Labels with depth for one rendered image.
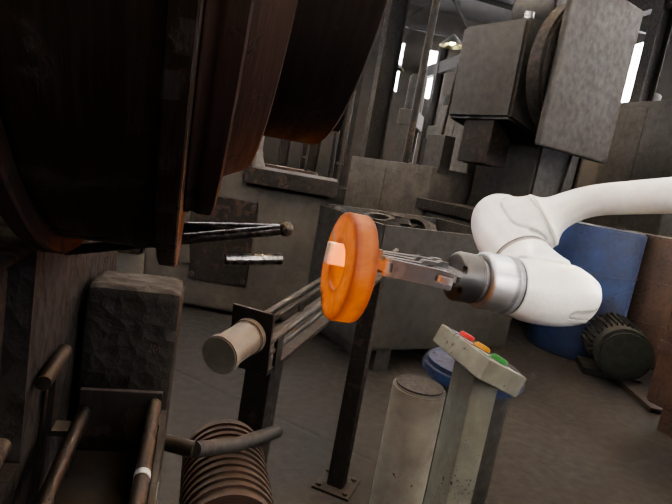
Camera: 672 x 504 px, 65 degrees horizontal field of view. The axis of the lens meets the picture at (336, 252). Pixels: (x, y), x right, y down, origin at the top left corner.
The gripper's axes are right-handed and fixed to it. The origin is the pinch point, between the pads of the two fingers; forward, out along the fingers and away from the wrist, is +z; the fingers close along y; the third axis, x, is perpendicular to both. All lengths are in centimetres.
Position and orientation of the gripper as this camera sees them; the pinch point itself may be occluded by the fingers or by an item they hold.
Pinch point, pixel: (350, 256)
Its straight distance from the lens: 74.2
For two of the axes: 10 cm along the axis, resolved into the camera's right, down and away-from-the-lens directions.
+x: 2.2, -9.7, -1.4
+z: -9.5, -1.8, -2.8
